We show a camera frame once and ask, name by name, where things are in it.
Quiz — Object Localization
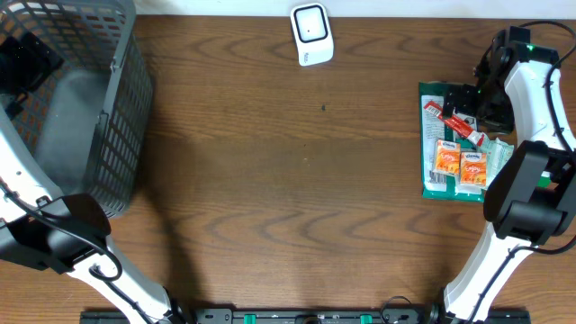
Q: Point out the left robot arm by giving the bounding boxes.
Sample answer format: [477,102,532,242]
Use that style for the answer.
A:
[1,28,194,323]

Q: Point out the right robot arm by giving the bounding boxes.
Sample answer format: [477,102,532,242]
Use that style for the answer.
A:
[426,22,575,323]

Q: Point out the white toilet wipes pack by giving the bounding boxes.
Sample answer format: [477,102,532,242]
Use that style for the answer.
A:
[478,137,514,188]

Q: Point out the orange white tissue pack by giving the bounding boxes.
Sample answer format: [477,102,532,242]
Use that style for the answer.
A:
[460,151,487,188]

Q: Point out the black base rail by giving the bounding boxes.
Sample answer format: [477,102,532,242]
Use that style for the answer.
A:
[79,307,532,324]

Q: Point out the green 3M package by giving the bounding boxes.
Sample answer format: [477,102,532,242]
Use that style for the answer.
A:
[418,82,484,203]

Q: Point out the red snack packet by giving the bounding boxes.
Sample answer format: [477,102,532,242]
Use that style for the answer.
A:
[424,101,485,147]

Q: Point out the white barcode scanner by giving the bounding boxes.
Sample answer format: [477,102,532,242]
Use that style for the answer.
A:
[290,3,335,67]

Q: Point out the grey plastic mesh basket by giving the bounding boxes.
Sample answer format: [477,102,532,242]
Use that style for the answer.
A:
[1,0,154,217]

